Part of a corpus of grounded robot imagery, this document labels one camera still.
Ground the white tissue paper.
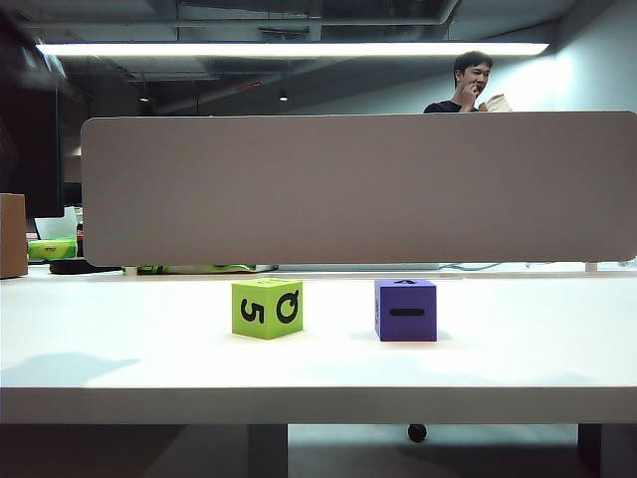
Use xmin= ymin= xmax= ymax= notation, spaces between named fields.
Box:
xmin=33 ymin=206 xmax=84 ymax=241

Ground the green number letter block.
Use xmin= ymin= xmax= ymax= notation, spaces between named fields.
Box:
xmin=231 ymin=278 xmax=305 ymax=342

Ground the purple orange letter block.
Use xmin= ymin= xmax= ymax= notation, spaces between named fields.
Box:
xmin=373 ymin=278 xmax=438 ymax=344

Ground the long ceiling light strip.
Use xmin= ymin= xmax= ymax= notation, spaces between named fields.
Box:
xmin=34 ymin=42 xmax=550 ymax=58

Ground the black computer monitor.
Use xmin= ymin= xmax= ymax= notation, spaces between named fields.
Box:
xmin=0 ymin=84 xmax=66 ymax=219

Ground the brown cardboard box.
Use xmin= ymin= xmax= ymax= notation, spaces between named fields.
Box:
xmin=0 ymin=192 xmax=29 ymax=279

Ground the grey table leg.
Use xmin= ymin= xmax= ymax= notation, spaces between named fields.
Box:
xmin=247 ymin=423 xmax=290 ymax=478

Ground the person in dark shirt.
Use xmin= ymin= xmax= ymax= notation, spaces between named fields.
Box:
xmin=423 ymin=51 xmax=495 ymax=115

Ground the beige desk divider panel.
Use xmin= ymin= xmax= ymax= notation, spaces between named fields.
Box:
xmin=80 ymin=110 xmax=637 ymax=268

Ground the black monitor base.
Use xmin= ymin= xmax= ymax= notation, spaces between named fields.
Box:
xmin=48 ymin=258 xmax=123 ymax=276

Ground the tan paper bag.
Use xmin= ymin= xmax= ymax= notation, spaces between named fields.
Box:
xmin=478 ymin=94 xmax=515 ymax=114

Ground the dark table leg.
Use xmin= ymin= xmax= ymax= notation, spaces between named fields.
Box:
xmin=577 ymin=423 xmax=603 ymax=478

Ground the green tissue box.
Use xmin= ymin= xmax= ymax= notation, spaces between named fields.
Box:
xmin=27 ymin=238 xmax=80 ymax=260

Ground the green printed package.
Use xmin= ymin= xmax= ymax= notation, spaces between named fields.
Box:
xmin=136 ymin=263 xmax=258 ymax=276

